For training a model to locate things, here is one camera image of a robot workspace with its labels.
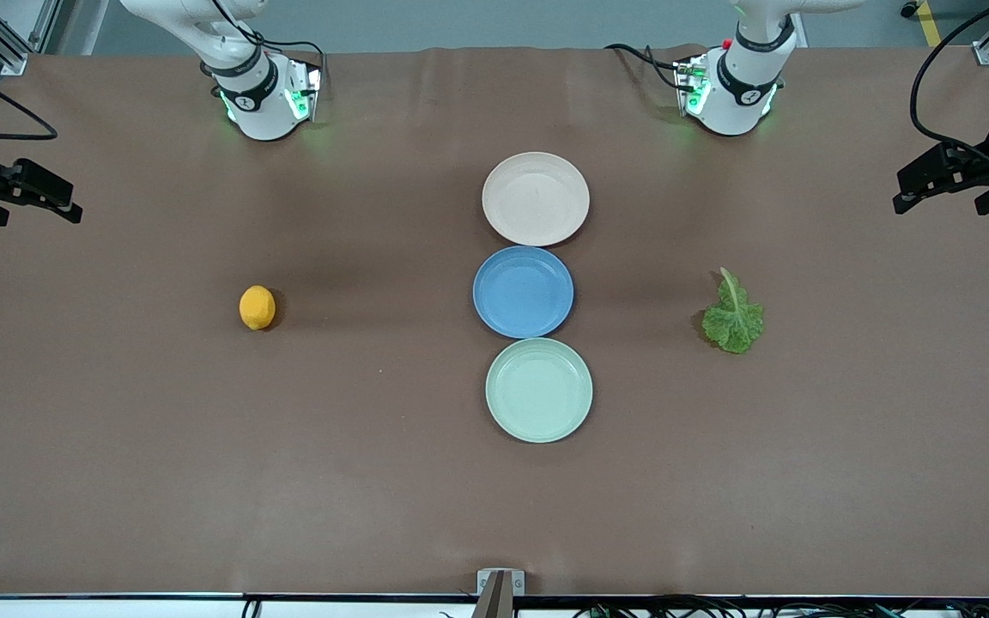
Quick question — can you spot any black left arm hanging cable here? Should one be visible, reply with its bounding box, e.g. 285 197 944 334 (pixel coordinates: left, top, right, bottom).
909 0 989 157

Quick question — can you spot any black right arm base cable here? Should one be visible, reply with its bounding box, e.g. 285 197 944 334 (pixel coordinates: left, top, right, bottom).
209 0 329 87

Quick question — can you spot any black right arm hanging cable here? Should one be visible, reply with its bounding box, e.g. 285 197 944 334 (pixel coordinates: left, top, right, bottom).
0 55 60 143

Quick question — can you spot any black cable bundle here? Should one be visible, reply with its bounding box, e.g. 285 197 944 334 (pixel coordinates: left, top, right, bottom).
439 589 989 618

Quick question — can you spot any black left arm base cable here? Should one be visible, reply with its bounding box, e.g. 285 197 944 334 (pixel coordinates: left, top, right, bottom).
604 43 686 92

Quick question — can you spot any yellow lemon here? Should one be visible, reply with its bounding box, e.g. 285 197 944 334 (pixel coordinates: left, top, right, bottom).
239 285 276 331

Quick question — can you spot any blue round plate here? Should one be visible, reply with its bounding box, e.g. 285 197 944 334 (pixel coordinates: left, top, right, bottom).
472 245 575 339

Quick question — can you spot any green lettuce leaf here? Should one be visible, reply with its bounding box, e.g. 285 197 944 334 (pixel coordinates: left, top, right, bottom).
701 266 765 354

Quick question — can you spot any cream white round plate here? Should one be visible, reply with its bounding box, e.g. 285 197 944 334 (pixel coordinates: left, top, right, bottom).
482 152 591 247

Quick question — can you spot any black arm base cable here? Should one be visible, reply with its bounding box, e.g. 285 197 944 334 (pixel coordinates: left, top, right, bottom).
604 43 686 92
209 0 329 87

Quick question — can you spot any white table edge rail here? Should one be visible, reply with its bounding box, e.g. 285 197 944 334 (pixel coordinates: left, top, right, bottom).
0 593 989 618

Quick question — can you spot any black arm hanging cable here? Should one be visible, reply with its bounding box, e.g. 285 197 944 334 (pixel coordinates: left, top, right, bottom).
909 0 989 157
0 55 60 143

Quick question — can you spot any pale green round plate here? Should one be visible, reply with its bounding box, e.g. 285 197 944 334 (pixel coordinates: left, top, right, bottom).
485 337 593 445

